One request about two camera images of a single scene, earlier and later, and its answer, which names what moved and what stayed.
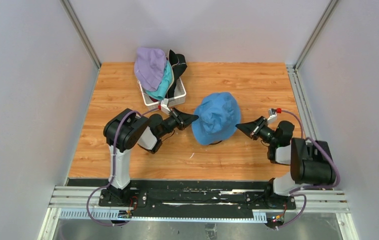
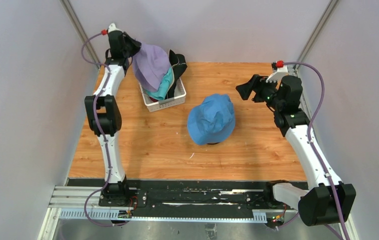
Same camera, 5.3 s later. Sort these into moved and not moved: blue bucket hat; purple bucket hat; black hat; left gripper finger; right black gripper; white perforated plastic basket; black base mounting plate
Moved: right black gripper; left gripper finger; blue bucket hat
Not moved: purple bucket hat; white perforated plastic basket; black base mounting plate; black hat
